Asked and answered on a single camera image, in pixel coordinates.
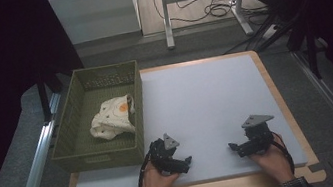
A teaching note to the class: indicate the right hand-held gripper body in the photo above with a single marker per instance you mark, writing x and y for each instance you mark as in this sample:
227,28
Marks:
259,138

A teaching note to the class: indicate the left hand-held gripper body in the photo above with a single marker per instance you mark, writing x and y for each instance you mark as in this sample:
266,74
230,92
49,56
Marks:
162,153

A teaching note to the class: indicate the cream egg print towel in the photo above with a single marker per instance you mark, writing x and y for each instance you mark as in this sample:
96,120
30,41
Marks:
111,119

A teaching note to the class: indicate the green plastic basket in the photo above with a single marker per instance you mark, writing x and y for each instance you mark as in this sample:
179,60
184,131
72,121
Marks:
89,153

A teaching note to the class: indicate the person's left hand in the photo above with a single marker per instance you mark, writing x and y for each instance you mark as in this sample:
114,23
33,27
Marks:
155,186

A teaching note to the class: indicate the person's right hand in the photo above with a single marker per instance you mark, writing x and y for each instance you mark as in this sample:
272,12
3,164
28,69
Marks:
278,163

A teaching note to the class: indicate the black tape piece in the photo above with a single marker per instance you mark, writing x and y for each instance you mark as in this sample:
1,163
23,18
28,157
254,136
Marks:
316,167

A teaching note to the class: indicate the black tripod legs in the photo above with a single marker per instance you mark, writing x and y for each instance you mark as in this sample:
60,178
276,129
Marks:
266,35

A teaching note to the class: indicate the white power strip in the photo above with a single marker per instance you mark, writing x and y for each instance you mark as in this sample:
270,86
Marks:
270,32

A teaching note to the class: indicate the black metal stand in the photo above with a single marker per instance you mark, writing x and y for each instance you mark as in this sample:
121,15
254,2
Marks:
44,99

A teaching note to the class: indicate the white cabinet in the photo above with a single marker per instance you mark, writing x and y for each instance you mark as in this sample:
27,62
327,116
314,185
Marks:
94,13

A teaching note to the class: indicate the white board with wooden frame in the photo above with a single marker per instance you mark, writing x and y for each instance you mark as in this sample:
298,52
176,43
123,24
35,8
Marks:
206,100

